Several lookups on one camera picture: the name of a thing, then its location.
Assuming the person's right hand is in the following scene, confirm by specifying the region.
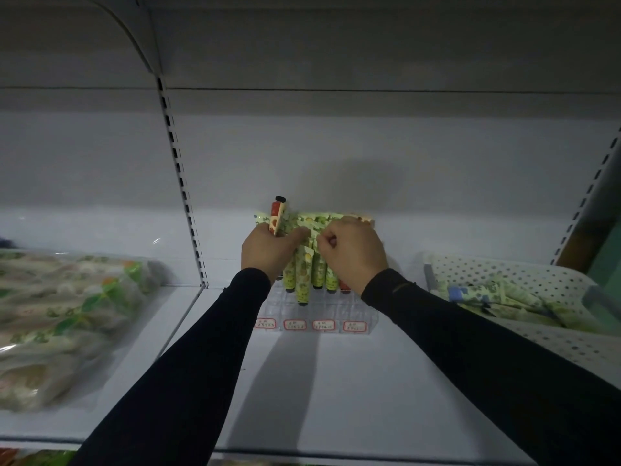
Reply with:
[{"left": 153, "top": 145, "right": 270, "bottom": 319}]
[{"left": 316, "top": 217, "right": 389, "bottom": 296}]

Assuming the person's left hand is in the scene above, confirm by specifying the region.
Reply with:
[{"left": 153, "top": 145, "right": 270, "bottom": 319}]
[{"left": 241, "top": 220, "right": 311, "bottom": 285}]

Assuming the row of cream tubes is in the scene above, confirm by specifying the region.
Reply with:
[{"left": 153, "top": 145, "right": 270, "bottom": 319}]
[{"left": 254, "top": 212, "right": 375, "bottom": 231}]

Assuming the clear acrylic display rack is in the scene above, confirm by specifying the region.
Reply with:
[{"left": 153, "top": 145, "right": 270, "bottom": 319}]
[{"left": 252, "top": 278, "right": 379, "bottom": 335}]

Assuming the white store shelf unit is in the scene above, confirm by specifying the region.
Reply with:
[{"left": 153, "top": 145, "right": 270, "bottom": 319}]
[{"left": 0, "top": 0, "right": 621, "bottom": 466}]

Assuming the white perforated basket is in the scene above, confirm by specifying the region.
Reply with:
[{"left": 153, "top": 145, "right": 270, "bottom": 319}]
[{"left": 422, "top": 253, "right": 621, "bottom": 389}]

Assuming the person's right forearm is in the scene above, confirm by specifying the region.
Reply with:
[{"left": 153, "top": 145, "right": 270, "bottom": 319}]
[{"left": 361, "top": 269, "right": 621, "bottom": 466}]

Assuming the clear bag of green sweets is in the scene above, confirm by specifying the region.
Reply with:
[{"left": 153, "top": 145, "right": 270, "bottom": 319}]
[{"left": 0, "top": 249, "right": 168, "bottom": 413}]

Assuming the heap of assorted snack packets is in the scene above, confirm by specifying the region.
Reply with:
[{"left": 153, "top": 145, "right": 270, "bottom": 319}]
[{"left": 0, "top": 449, "right": 76, "bottom": 466}]

